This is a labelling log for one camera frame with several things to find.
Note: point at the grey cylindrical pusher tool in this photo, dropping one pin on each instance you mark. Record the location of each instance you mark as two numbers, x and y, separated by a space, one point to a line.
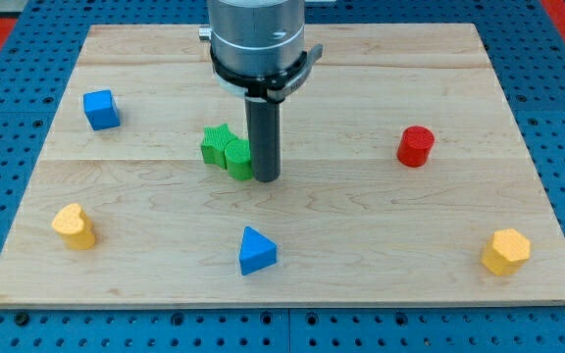
263 124

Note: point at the red cylinder block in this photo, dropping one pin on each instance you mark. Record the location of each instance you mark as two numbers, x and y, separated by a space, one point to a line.
415 146

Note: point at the wooden board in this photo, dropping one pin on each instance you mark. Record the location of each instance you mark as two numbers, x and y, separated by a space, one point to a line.
355 228

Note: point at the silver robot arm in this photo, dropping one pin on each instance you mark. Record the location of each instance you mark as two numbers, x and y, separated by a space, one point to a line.
257 46

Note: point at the blue cube block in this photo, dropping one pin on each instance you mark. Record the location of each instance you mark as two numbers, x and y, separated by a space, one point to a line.
100 109

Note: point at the green cylinder block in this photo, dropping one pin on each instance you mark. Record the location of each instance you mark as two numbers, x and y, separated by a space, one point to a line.
238 159

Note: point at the blue triangle block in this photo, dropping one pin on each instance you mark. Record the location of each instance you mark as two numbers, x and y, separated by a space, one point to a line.
256 252

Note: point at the yellow heart block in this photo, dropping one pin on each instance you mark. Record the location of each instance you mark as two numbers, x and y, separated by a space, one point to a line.
74 227

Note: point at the yellow hexagon block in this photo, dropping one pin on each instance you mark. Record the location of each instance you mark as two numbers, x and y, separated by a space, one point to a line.
506 252

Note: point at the green star block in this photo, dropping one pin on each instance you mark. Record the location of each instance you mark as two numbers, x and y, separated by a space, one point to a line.
214 143

